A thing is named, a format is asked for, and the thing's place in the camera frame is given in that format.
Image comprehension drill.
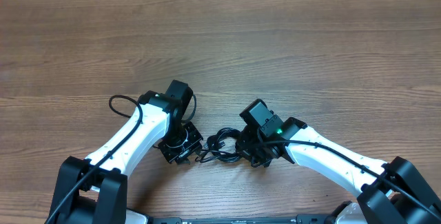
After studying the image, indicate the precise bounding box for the black USB cable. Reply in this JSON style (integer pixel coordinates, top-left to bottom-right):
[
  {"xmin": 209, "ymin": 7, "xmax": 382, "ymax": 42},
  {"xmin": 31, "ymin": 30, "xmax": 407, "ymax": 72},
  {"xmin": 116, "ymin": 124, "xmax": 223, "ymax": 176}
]
[{"xmin": 194, "ymin": 127, "xmax": 244, "ymax": 165}]

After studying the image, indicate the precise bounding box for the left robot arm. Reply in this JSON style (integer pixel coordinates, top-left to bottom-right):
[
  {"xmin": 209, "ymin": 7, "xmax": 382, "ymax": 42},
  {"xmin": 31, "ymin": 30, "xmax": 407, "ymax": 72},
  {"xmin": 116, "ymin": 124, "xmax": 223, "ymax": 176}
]
[{"xmin": 46, "ymin": 80, "xmax": 203, "ymax": 224}]

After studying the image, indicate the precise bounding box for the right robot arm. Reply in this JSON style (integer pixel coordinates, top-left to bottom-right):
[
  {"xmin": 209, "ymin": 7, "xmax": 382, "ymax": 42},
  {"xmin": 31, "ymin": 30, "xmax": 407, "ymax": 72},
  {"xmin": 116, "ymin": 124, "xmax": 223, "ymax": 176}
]
[{"xmin": 236, "ymin": 99, "xmax": 440, "ymax": 224}]

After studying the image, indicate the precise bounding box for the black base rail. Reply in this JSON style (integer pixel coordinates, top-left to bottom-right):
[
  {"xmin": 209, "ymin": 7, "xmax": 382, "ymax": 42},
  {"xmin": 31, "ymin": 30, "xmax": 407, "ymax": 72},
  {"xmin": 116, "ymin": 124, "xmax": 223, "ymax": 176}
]
[{"xmin": 123, "ymin": 201, "xmax": 366, "ymax": 224}]

